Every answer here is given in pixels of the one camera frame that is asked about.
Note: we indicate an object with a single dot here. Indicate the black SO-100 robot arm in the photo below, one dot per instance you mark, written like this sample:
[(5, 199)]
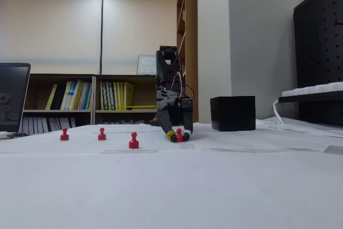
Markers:
[(167, 73)]

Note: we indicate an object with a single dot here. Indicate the black square box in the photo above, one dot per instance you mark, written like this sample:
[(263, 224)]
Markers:
[(233, 113)]

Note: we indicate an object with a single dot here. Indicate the flat yellow folder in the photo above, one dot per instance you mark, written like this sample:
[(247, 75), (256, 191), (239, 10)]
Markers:
[(142, 107)]

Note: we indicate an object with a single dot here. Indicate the white framed certificate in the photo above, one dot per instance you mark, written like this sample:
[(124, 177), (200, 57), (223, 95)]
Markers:
[(147, 65)]

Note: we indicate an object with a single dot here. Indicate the wide plain yellow binder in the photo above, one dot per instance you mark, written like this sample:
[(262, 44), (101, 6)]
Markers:
[(129, 95)]

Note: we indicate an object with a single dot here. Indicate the yellow binder printed spine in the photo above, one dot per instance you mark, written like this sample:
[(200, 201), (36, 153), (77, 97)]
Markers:
[(115, 96), (120, 96), (108, 96), (102, 96)]

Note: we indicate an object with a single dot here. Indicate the low brown wooden bookshelf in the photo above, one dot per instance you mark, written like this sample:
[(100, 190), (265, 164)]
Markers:
[(34, 78), (118, 77)]

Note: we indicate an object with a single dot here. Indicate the white taped paper cover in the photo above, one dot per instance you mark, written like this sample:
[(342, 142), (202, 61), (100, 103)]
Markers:
[(171, 186)]

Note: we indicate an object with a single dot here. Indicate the tall brown wooden bookshelf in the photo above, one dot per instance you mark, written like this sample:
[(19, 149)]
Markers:
[(194, 38)]

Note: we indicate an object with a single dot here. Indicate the blue white book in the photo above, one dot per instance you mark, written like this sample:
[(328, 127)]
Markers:
[(74, 95)]

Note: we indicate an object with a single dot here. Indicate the black binder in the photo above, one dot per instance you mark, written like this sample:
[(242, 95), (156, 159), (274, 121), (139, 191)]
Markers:
[(57, 97)]

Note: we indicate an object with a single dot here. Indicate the thin yellow book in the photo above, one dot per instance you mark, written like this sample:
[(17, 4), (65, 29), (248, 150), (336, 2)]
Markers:
[(51, 100)]

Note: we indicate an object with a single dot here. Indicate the grey white binders row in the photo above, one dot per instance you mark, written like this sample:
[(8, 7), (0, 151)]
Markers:
[(48, 125)]

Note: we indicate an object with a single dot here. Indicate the black pegboard shelf ledge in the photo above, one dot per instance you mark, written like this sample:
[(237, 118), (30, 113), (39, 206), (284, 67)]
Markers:
[(308, 99)]

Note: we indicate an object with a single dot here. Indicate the white power strip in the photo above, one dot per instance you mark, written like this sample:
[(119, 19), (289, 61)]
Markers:
[(316, 88)]

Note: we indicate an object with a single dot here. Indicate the black perforated pegboard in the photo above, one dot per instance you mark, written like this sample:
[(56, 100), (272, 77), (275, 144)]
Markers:
[(316, 38)]

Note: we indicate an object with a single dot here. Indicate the dark laptop screen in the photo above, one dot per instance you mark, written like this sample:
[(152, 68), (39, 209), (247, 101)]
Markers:
[(13, 92)]

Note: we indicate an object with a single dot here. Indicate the dark vertical wall trim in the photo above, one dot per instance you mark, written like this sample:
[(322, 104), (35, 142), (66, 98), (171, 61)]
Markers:
[(101, 30)]

